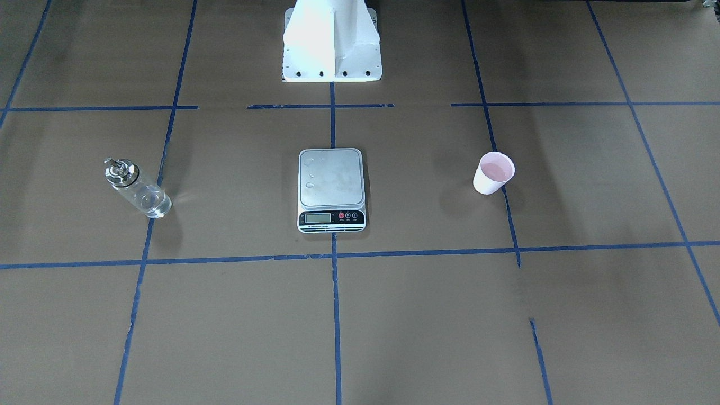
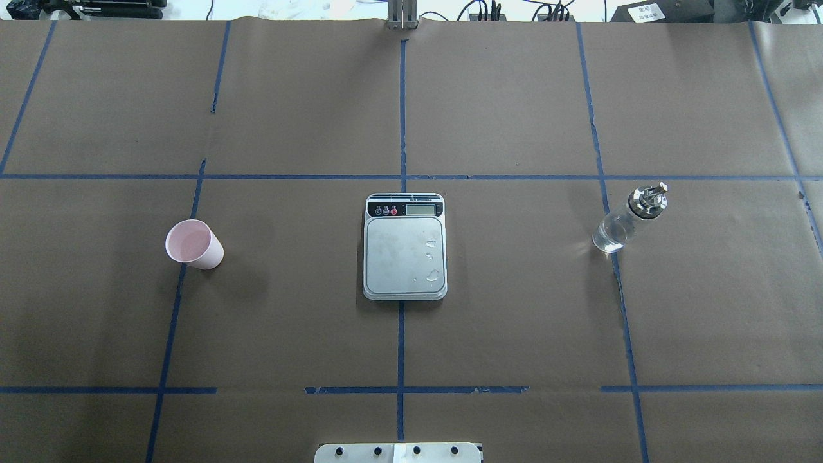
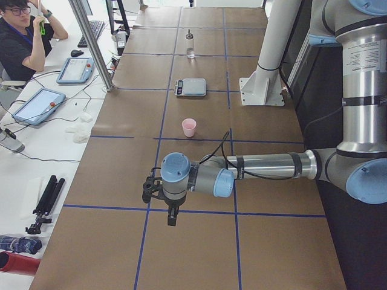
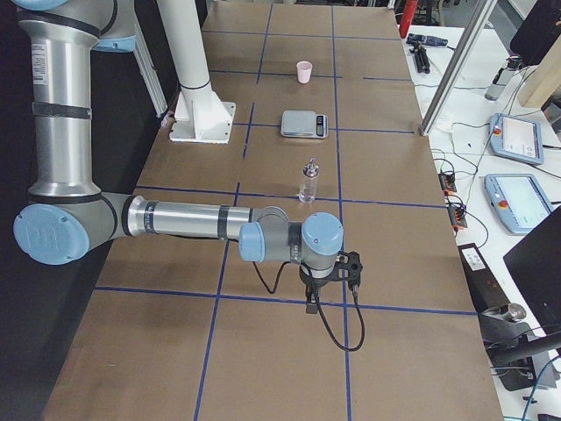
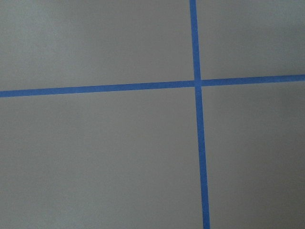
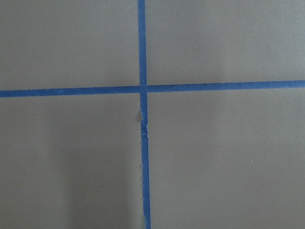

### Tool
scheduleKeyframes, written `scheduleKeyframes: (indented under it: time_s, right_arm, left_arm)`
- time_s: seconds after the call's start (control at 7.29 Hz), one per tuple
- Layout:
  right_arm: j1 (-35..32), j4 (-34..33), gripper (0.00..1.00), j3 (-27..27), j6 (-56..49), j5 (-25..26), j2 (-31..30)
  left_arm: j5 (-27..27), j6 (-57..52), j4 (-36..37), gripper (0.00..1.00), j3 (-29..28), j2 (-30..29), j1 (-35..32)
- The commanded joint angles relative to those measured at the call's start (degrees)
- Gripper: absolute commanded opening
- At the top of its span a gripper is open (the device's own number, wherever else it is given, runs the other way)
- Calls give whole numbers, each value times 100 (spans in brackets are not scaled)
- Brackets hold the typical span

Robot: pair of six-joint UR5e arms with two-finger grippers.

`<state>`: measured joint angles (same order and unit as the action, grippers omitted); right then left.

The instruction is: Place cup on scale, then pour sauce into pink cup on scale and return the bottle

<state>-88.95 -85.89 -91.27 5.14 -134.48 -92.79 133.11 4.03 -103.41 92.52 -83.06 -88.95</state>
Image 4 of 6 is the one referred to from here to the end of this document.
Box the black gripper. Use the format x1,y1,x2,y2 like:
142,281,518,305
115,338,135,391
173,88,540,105
299,266,328,314

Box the clear glass sauce bottle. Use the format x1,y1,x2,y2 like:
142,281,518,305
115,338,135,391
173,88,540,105
299,158,320,203

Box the pink plastic cup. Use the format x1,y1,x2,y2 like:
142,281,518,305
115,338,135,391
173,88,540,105
296,61,313,84

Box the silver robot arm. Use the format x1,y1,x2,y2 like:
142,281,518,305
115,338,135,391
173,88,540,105
13,1,351,312

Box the grey digital kitchen scale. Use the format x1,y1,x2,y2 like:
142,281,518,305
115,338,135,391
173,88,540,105
280,110,329,139

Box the black box with label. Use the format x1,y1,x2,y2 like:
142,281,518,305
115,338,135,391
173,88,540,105
458,243,509,313

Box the orange black connector block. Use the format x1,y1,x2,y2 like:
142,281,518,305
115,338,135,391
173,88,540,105
438,172,457,196

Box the black monitor stand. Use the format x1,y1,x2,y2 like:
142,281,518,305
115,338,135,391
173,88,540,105
478,304,560,391

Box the near blue teach pendant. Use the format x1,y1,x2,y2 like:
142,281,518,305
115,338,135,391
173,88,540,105
484,174,554,235

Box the blue teach pendant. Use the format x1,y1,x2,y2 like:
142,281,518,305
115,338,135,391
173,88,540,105
484,174,554,235
489,113,544,166

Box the far blue teach pendant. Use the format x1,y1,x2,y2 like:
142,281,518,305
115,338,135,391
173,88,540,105
489,113,544,166

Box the black folded tripod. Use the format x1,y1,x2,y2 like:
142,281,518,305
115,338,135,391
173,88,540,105
409,41,430,74

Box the grey handheld device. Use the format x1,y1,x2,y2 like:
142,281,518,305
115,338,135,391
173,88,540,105
484,54,524,101

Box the red cylinder bottle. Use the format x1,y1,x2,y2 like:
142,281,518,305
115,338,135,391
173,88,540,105
399,0,418,39

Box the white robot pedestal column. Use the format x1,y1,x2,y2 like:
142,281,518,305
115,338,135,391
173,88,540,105
157,0,236,144

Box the aluminium frame post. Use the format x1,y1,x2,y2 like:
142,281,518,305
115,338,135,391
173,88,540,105
419,0,497,136

